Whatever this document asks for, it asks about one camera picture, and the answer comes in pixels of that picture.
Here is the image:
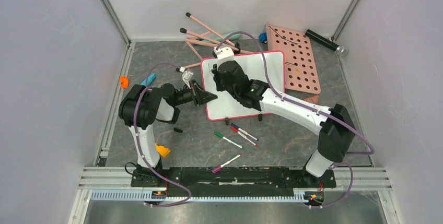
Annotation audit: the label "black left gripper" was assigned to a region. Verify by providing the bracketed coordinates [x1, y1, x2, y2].
[172, 79, 218, 107]

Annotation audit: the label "pink framed whiteboard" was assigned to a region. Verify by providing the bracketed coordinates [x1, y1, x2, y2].
[201, 51, 285, 121]

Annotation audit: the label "black marker cap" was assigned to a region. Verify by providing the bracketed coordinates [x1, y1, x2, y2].
[173, 127, 183, 133]

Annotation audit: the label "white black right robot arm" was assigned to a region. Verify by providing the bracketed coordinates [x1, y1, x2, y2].
[211, 61, 355, 186]

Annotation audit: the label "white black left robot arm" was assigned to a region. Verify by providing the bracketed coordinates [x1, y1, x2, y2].
[118, 80, 218, 186]

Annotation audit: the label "green whiteboard marker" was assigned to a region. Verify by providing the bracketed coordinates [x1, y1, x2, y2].
[214, 132, 243, 149]

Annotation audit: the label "red whiteboard marker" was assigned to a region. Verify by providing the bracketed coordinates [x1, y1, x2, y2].
[230, 126, 258, 147]

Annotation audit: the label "blue whiteboard marker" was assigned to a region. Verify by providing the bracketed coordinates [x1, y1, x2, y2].
[230, 123, 259, 141]

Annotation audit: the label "purple whiteboard marker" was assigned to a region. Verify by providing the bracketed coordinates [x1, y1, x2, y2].
[211, 154, 242, 174]

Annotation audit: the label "pink easel legs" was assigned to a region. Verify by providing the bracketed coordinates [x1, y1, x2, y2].
[180, 12, 252, 61]

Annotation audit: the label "teal green toy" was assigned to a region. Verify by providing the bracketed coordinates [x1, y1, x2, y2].
[197, 30, 242, 46]

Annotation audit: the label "blue toy car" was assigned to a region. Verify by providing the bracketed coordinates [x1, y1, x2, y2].
[259, 32, 268, 44]

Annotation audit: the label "blue toy marker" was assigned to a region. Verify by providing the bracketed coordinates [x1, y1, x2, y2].
[141, 73, 156, 87]

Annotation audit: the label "yellow orange wedge block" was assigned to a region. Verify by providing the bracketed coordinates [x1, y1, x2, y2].
[156, 144, 171, 158]

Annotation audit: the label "pink perforated board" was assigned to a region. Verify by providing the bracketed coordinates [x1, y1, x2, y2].
[265, 22, 321, 95]

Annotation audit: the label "orange plastic piece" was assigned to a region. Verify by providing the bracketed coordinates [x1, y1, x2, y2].
[119, 76, 130, 89]

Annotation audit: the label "orange round object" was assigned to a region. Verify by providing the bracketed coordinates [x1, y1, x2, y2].
[304, 95, 319, 104]

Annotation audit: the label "black flashlight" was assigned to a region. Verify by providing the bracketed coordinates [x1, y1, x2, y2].
[305, 29, 348, 56]

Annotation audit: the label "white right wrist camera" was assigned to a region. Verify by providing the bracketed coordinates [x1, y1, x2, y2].
[213, 46, 235, 67]

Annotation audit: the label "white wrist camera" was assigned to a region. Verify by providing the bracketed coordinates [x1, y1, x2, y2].
[213, 46, 235, 67]
[179, 67, 194, 88]

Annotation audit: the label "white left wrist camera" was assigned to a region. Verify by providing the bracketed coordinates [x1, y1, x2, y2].
[179, 67, 194, 88]

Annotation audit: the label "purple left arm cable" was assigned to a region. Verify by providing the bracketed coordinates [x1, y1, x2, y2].
[133, 63, 193, 208]

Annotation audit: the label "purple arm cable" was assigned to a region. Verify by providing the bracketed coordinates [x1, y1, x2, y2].
[214, 31, 376, 208]
[133, 63, 193, 208]

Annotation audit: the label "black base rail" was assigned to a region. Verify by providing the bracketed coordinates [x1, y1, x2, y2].
[131, 167, 336, 197]

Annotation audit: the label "white cable comb strip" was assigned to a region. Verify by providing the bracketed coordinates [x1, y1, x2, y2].
[90, 189, 307, 203]

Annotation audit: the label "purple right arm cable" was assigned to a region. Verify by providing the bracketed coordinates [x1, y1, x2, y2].
[214, 31, 376, 208]

